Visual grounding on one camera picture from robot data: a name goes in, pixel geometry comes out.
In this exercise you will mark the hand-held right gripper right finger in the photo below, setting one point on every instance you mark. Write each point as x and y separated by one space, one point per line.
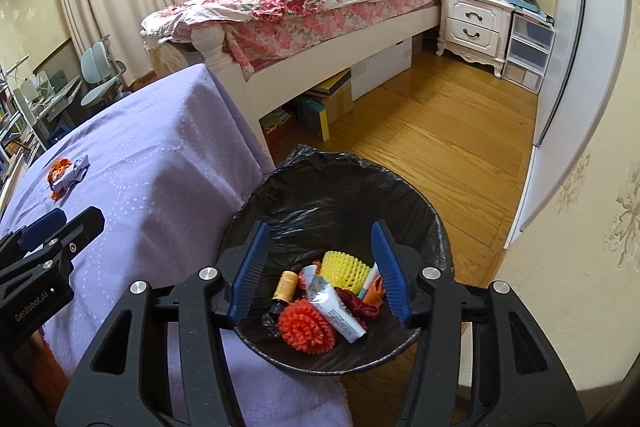
391 279

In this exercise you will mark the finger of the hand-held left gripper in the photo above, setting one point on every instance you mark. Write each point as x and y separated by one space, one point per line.
45 227
80 229

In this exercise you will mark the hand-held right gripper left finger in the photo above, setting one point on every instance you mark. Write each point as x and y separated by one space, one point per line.
250 279

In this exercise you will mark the teal white tube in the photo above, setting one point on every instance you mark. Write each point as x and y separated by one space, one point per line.
371 274

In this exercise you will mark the orange packet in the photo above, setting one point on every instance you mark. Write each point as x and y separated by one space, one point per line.
375 294

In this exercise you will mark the white squeeze tube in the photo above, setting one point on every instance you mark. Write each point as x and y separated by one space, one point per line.
337 312

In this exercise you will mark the red spiky ball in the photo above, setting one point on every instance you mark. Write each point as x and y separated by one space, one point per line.
306 327

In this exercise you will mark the bin with black bag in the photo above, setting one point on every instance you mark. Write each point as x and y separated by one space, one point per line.
325 202

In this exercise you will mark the amber glass bottle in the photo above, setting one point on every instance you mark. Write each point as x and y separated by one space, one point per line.
284 289

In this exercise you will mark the yellow foam fruit net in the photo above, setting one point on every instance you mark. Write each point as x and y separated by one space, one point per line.
345 269

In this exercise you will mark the crumpled white orange wrapper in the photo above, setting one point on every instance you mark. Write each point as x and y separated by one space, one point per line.
74 174

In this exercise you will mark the orange peel scrap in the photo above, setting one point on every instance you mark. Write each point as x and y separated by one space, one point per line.
59 168

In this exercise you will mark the white bookshelf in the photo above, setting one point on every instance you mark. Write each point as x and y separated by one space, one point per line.
15 127

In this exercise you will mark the purple tablecloth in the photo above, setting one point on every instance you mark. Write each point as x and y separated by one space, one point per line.
150 147

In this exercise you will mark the white study desk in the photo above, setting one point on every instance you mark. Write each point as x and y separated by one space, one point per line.
57 99

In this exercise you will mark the stack of picture books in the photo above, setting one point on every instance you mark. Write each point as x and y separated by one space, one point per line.
277 121

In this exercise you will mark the light blue desk chair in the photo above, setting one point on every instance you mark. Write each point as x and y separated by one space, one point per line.
97 67

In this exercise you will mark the cardboard box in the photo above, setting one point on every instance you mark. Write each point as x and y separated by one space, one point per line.
335 99

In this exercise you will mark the white storage box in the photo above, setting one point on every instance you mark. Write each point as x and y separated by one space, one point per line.
382 67

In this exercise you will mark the clear plastic drawer unit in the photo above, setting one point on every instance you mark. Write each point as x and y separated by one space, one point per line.
527 52

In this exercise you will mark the white nightstand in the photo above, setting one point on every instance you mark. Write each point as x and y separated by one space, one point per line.
475 24

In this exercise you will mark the floral pink bedspread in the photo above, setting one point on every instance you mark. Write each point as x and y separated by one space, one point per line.
310 2

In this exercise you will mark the white wardrobe door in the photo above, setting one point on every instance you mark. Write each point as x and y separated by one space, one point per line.
580 57

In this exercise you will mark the stack of blue books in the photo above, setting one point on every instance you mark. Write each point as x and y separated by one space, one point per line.
532 7

